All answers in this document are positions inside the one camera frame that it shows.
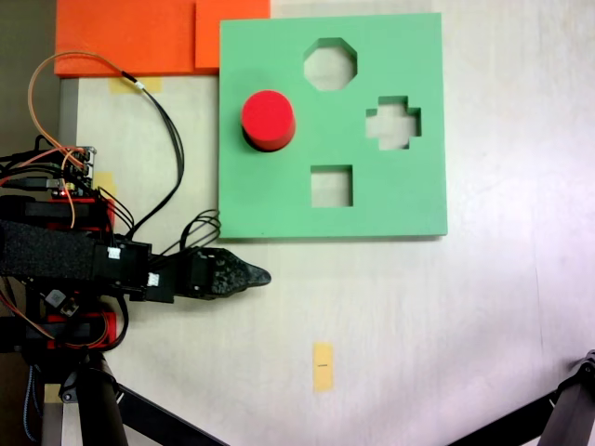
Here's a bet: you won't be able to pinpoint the red cylinder block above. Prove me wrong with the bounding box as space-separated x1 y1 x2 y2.
240 89 298 154

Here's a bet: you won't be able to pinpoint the black USB cable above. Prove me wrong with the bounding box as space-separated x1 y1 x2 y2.
0 176 54 191

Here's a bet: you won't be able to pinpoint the green shape-hole board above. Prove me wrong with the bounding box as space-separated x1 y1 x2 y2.
218 12 450 243

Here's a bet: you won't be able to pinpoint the small orange flat block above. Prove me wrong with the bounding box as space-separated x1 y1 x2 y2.
194 0 272 75

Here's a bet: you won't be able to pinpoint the blue braided cable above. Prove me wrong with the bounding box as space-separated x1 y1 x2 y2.
22 365 39 443

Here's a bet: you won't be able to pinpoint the red base clamp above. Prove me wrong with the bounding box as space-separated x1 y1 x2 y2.
47 196 117 232
45 311 118 350

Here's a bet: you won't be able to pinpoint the black smooth tripod leg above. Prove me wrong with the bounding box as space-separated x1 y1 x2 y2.
41 353 131 446

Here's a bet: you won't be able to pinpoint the long orange wire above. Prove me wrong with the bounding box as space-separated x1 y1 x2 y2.
27 51 143 162

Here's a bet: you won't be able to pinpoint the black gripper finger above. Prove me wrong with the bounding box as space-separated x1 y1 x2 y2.
215 248 272 288
215 278 256 300

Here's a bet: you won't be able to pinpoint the black tripod strut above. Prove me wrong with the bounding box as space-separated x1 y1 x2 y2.
113 382 230 446
444 388 560 446

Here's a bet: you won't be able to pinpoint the large orange flat block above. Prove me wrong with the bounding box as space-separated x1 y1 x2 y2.
53 0 198 79

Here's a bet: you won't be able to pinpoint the circuit board with connectors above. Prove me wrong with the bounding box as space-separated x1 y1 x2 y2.
54 144 100 200

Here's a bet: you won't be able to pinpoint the long black cable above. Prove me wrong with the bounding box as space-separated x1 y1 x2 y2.
118 69 187 238

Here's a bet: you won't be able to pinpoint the yellow tape with mark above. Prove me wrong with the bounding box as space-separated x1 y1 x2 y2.
311 342 336 394

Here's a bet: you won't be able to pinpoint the black servo cable loops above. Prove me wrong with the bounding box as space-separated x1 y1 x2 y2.
178 209 223 256

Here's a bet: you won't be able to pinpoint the black notched tripod leg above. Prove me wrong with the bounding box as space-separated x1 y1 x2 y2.
540 348 595 446

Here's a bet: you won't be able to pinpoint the orange base wires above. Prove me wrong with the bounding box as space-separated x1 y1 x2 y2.
0 278 106 349

